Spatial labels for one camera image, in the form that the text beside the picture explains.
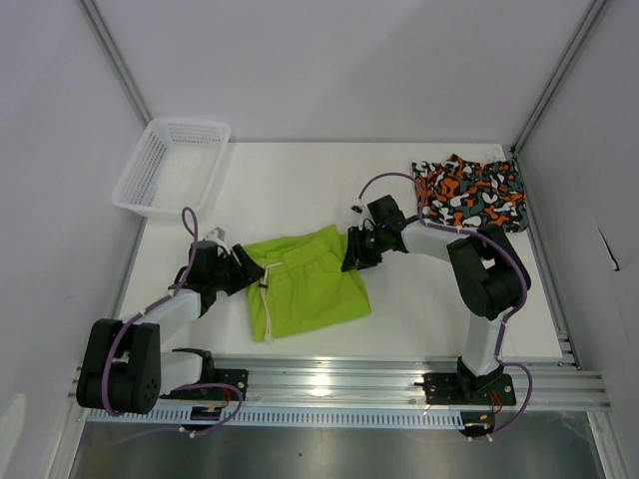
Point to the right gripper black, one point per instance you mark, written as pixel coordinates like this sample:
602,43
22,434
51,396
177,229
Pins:
356,257

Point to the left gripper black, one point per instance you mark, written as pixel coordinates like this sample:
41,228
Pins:
246,274

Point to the lime green shorts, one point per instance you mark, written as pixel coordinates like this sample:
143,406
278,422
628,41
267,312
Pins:
303,288

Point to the orange camouflage shorts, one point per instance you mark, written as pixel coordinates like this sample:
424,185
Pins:
460,193

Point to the white plastic basket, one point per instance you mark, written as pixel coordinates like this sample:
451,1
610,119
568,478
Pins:
178,162

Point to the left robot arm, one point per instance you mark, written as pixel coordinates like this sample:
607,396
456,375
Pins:
125,368

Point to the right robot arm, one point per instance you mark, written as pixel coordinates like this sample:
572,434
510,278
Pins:
491,278

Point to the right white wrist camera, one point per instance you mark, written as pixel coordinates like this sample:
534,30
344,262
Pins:
364,219

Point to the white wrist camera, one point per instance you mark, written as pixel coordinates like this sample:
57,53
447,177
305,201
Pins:
216,236
364,219

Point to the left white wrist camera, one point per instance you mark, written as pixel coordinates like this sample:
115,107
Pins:
216,236

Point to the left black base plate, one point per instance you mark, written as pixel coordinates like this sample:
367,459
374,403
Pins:
214,386

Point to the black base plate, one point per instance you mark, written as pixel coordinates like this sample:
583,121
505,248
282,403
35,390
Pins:
443,388
214,386

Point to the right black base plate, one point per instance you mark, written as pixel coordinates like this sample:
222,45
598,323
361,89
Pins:
443,388

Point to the white slotted cable duct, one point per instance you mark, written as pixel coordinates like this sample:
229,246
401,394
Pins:
254,415

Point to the right aluminium side rail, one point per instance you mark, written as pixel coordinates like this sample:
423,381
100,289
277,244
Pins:
540,333

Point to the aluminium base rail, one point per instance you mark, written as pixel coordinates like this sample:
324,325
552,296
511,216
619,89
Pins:
323,381

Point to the left aluminium corner post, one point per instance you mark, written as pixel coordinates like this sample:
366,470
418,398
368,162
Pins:
112,53

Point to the aluminium corner post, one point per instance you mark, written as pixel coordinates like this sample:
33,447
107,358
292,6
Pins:
112,53
576,45

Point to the right aluminium corner post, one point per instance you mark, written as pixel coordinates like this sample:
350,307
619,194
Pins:
576,45

